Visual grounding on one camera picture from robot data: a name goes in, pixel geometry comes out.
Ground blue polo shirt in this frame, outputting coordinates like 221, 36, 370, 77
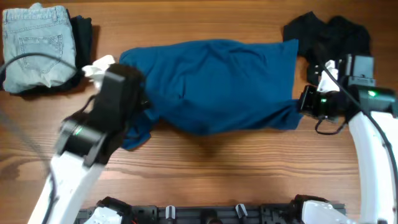
119, 39, 301, 149

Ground crumpled black shirt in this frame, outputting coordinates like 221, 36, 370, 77
282, 11, 371, 86

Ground folded light blue jeans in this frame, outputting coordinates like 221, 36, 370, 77
2, 3, 76, 93

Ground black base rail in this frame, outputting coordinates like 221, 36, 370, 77
74, 203, 348, 224

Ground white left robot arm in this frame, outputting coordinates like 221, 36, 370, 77
29, 63, 149, 223

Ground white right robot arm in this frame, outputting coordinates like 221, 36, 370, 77
298, 54, 397, 223

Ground folded black garment under jeans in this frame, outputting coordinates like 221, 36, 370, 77
1, 10, 93, 95

